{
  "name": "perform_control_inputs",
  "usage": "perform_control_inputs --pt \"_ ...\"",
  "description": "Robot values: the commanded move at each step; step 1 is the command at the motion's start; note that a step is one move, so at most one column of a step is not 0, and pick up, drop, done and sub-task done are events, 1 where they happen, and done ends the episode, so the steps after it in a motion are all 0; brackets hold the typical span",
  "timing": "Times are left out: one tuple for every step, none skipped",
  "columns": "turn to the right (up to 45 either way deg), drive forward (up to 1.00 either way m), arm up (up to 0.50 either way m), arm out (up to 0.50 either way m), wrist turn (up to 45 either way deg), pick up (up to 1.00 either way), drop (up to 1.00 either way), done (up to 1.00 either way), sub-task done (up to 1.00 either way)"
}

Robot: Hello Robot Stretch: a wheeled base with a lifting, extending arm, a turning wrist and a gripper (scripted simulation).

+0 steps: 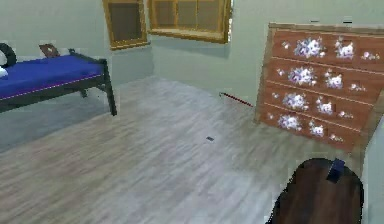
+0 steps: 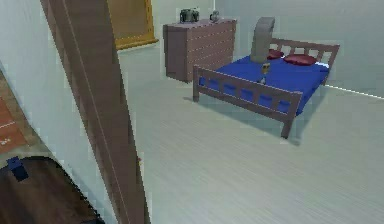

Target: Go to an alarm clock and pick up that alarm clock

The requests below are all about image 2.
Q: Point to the dark grey alarm clock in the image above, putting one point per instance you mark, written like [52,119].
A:
[189,15]

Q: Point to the brown chest of drawers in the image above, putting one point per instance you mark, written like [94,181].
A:
[200,50]

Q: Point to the brown bed with blue cover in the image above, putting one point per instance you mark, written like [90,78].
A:
[266,83]

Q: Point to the small yellow object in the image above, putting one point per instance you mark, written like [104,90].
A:
[265,68]

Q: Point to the brown room door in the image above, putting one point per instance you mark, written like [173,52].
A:
[96,100]

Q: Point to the small grey round object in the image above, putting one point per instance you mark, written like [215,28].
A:
[214,16]

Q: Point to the grey upright pillow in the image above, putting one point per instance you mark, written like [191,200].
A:
[262,40]

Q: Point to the red pillow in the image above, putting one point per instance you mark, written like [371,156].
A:
[300,59]
[274,54]

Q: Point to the dark brown round table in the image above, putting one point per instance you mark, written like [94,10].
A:
[43,196]

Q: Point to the dark blue small object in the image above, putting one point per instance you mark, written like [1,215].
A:
[17,168]

